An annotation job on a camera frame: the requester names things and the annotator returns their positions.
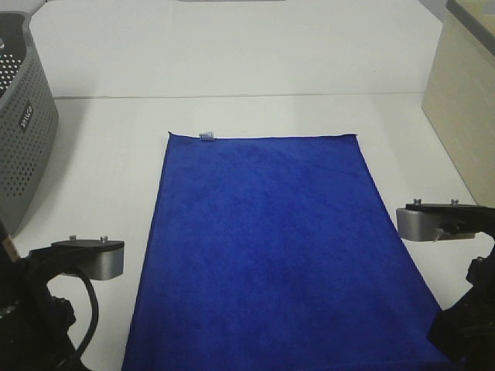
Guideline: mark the blue microfibre towel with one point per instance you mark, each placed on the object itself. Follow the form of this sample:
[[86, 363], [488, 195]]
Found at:
[[277, 254]]

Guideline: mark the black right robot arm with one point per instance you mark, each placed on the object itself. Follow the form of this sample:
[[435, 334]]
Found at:
[[465, 331]]

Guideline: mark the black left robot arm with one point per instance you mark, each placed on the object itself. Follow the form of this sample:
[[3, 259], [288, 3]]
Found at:
[[34, 324]]

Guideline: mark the beige storage box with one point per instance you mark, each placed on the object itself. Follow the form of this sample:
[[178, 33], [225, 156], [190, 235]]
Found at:
[[459, 96]]

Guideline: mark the grey perforated plastic basket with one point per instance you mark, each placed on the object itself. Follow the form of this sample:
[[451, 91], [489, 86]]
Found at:
[[29, 118]]

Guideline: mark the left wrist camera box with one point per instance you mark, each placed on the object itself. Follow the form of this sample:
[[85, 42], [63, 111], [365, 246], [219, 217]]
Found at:
[[99, 260]]

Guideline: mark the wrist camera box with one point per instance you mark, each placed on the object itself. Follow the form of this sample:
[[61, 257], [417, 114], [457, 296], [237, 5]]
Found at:
[[99, 260], [427, 222]]

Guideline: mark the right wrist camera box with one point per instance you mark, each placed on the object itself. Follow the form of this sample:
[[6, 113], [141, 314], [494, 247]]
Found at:
[[427, 222]]

